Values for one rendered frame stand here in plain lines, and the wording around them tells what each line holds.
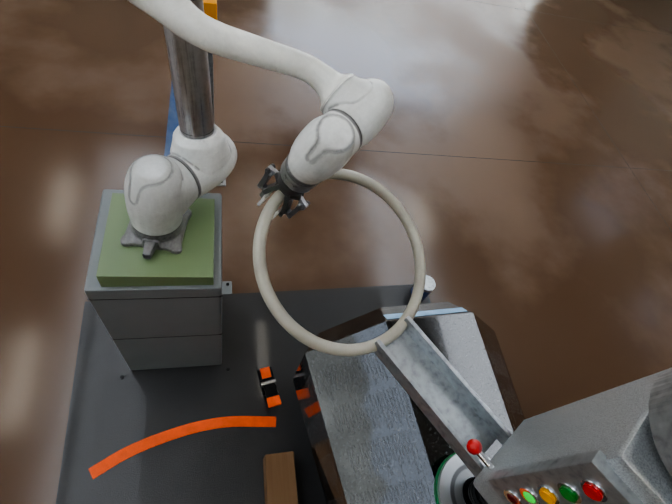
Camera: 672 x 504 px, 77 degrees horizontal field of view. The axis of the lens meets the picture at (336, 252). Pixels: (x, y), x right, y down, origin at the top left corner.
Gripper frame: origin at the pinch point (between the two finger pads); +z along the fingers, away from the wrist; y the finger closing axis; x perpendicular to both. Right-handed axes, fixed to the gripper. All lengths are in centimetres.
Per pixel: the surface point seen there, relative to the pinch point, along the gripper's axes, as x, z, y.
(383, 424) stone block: -16, 16, 71
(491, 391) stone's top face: 13, 4, 90
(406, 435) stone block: -15, 10, 76
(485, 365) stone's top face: 19, 7, 85
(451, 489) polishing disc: -22, -4, 86
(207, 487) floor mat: -64, 93, 63
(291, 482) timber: -43, 75, 83
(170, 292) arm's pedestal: -27.6, 39.5, -2.7
